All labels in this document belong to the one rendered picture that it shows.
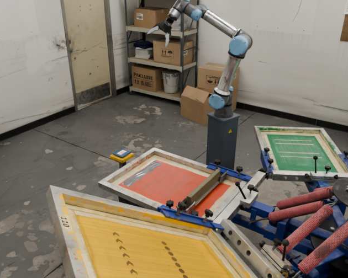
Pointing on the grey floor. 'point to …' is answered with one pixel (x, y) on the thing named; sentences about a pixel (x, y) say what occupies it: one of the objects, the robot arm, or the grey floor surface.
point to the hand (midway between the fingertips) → (156, 41)
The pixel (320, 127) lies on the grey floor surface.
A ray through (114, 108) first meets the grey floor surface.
